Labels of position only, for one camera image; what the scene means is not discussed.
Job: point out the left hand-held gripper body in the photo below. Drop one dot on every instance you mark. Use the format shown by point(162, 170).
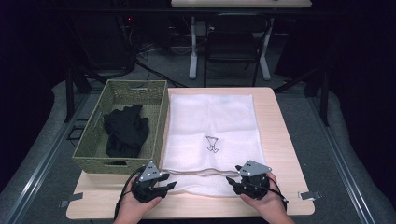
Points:
point(146, 189)

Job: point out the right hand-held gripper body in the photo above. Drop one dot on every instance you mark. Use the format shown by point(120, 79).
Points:
point(255, 185)

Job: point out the black garment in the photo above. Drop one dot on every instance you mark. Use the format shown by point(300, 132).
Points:
point(126, 130)

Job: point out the white mesh laundry bag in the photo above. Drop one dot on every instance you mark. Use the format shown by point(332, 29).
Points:
point(211, 118)

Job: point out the green woven basket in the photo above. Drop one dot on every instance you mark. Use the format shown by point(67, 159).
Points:
point(93, 146)

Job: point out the person's left hand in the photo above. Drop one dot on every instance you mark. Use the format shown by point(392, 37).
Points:
point(132, 211)

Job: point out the person's right hand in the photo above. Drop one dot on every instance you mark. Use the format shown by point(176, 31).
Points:
point(271, 208)

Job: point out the black metal stand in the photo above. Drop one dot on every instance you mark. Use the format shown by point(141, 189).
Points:
point(69, 93)
point(325, 99)

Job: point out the white desk leg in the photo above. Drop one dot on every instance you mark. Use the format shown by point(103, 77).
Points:
point(193, 56)
point(265, 62)

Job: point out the black folding chair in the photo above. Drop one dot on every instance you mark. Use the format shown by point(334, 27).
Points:
point(232, 45)

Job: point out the dark computer tower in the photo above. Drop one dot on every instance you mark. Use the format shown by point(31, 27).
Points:
point(106, 40)

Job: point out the grey metal table bracket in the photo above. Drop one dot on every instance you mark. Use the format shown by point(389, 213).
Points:
point(309, 195)
point(71, 198)

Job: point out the metal floor rail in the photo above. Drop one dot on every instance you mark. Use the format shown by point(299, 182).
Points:
point(342, 169)
point(40, 169)

